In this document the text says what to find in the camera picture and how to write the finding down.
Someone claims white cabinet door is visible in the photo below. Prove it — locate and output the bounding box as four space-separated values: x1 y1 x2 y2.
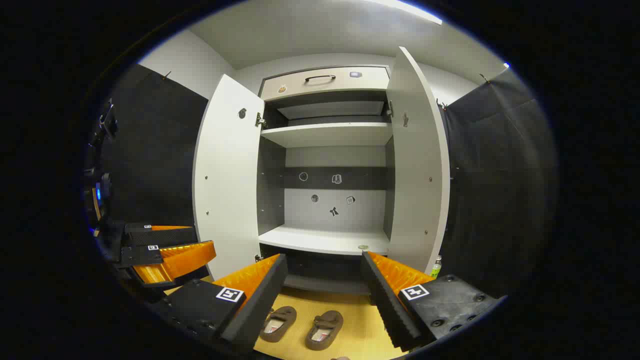
386 46 451 276
192 74 266 281

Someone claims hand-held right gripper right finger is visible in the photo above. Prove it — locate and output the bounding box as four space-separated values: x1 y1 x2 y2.
361 251 508 353

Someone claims white shoe cabinet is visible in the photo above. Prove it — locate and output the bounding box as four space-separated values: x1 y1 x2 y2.
192 46 451 296

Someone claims long ceiling light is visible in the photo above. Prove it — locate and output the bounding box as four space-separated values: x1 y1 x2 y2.
370 0 444 26

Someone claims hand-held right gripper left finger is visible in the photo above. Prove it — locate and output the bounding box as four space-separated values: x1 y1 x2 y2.
150 253 289 353

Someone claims brown fuzzy shoe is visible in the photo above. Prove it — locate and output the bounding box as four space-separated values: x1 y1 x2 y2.
305 310 345 351
259 306 298 344

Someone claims beige cabinet drawer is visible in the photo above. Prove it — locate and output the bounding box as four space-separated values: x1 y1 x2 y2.
260 66 391 102

